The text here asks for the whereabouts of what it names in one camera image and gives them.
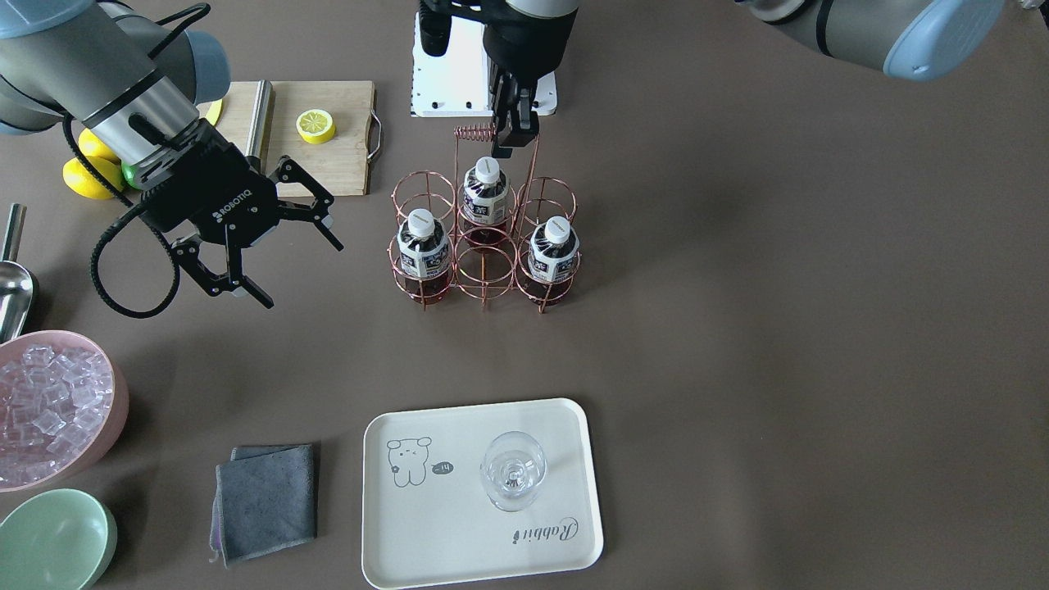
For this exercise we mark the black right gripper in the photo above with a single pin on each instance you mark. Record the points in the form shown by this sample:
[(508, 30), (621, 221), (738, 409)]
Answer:
[(215, 194)]

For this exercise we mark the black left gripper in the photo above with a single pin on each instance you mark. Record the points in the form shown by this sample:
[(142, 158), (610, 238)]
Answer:
[(519, 51)]

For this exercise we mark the dark tea bottle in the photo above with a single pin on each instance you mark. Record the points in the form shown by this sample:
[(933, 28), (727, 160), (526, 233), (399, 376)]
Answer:
[(484, 195)]

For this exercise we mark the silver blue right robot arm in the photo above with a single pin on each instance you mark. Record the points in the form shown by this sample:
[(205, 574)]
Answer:
[(136, 85)]

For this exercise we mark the steel muddler bar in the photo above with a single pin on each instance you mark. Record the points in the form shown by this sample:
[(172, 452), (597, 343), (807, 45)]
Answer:
[(256, 131)]

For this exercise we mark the green lime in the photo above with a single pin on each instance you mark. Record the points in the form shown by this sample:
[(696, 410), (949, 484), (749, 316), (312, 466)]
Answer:
[(128, 171)]

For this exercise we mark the yellow lemon half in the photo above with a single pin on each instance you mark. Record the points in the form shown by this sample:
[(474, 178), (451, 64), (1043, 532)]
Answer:
[(315, 126)]

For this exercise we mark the steel ice scoop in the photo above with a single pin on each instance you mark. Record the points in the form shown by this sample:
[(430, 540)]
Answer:
[(18, 285)]

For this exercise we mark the pink bowl of ice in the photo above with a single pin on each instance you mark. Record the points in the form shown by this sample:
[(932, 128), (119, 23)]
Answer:
[(64, 404)]

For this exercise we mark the grey folded cloth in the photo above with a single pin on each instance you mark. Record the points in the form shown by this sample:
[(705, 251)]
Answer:
[(265, 501)]

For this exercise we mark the clear wine glass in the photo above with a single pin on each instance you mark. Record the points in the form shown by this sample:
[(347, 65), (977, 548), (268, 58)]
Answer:
[(513, 469)]

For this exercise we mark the cream rabbit tray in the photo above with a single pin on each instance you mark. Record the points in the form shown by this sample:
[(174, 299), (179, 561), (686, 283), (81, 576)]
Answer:
[(427, 519)]

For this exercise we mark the green bowl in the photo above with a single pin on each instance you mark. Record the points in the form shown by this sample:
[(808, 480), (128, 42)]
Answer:
[(61, 539)]

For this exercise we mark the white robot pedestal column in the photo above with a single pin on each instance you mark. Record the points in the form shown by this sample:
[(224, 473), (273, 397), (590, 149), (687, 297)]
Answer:
[(452, 71)]

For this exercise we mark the copper wire bottle basket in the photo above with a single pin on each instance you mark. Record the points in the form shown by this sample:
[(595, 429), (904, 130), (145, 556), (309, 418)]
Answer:
[(483, 272)]

